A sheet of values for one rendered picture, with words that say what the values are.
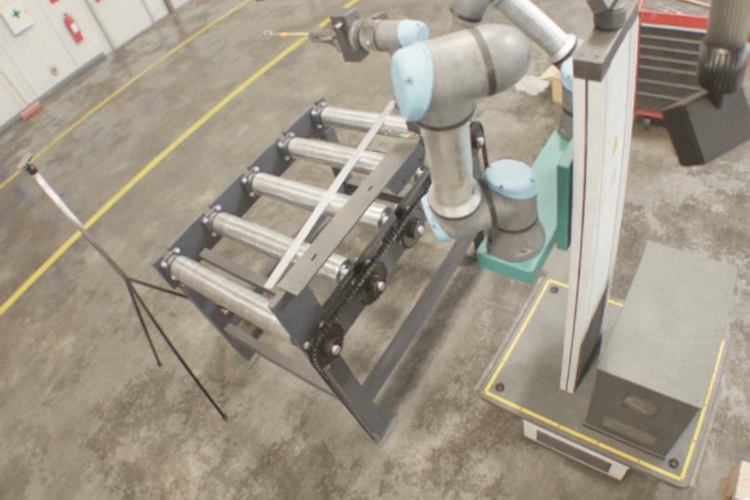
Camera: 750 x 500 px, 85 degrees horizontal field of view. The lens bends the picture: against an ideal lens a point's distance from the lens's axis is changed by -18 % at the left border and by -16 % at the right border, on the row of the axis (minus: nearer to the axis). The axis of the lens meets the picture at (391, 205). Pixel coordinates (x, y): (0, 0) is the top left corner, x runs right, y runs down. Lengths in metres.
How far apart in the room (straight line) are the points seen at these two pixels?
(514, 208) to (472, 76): 0.43
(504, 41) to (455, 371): 1.98
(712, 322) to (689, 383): 0.24
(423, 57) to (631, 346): 1.17
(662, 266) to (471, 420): 1.16
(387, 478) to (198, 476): 1.03
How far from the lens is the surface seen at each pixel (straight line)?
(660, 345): 1.64
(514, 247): 1.18
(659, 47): 3.38
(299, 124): 2.74
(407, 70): 0.73
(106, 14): 10.85
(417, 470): 2.37
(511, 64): 0.76
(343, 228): 1.59
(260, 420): 2.74
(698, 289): 1.79
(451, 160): 0.89
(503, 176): 1.09
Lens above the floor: 2.24
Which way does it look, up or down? 42 degrees down
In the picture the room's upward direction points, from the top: 19 degrees counter-clockwise
